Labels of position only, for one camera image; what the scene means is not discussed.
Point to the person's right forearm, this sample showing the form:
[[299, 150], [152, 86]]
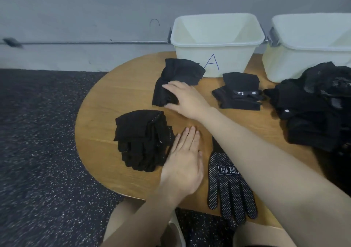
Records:
[[274, 178]]

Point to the person's left hand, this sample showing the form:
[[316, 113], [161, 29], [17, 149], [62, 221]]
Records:
[[184, 167]]

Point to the black fingerless glove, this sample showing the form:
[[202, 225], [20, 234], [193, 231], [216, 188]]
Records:
[[343, 156], [346, 178], [346, 170], [332, 159], [340, 170], [335, 164]]

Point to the white plastic bin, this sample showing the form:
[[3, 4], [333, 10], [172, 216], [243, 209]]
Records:
[[296, 63], [192, 57]]

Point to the person's left forearm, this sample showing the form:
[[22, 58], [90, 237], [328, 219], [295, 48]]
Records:
[[145, 222]]

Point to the person's left leg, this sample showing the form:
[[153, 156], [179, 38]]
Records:
[[116, 222]]

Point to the pile of black gloves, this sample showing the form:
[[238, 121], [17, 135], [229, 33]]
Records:
[[181, 71], [131, 159]]

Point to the person's right hand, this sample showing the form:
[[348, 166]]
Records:
[[189, 101]]

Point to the stack of black gloves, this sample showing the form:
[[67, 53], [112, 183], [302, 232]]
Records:
[[123, 151]]

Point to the grey wall pipe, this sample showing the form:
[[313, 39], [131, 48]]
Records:
[[82, 41]]

